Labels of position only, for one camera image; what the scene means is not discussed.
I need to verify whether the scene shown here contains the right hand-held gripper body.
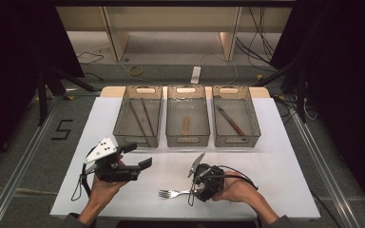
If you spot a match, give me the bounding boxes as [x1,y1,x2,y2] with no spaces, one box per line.
[187,151,226,203]

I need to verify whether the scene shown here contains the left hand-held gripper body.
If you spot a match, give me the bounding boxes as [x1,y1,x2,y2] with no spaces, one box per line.
[84,137,143,183]

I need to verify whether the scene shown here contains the translucent grey plastic bin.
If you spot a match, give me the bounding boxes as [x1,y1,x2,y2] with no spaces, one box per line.
[212,85,262,148]
[165,85,211,148]
[112,85,164,148]

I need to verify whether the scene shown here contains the wooden handled fork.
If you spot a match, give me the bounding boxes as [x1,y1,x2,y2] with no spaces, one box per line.
[158,188,202,200]

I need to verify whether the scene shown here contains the wooden handled spoon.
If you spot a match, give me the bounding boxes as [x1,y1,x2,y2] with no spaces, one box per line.
[182,115,192,137]

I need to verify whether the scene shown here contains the person's left hand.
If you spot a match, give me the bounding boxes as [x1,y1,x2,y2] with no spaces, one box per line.
[88,154,129,205]

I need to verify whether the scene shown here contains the person's right hand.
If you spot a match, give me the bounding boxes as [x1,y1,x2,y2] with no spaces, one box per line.
[211,170,259,204]

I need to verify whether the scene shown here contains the yellow tape roll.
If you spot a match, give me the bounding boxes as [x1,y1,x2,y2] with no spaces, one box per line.
[128,65,144,78]

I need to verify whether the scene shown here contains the white power strip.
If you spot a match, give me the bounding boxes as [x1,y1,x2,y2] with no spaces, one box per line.
[190,66,202,86]

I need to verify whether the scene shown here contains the black metal stand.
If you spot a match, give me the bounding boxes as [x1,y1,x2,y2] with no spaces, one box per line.
[252,60,309,124]
[35,65,100,127]

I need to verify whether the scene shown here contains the left hand-held gripper black cable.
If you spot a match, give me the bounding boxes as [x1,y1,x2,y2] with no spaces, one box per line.
[70,147,97,202]

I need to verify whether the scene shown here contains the hand-held gripper black cable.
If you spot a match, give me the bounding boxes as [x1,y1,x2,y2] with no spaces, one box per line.
[70,147,97,202]
[187,164,259,207]

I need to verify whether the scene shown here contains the right hand-held gripper black cable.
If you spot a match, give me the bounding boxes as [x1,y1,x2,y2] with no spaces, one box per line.
[187,164,259,207]

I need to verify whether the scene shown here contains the aluminium floor rail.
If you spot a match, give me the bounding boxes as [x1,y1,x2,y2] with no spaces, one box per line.
[0,100,62,228]
[289,110,364,228]

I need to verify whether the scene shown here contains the thin black floor cable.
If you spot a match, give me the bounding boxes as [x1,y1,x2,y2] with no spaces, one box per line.
[76,50,106,67]

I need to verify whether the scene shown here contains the tangled floor cables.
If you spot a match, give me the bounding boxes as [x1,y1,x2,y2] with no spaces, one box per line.
[273,94,318,125]

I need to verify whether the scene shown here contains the white power cable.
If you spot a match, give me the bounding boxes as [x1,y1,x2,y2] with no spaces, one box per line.
[198,52,240,87]

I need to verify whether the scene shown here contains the bundle of black cables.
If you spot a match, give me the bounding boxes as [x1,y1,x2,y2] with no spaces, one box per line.
[235,7,278,73]

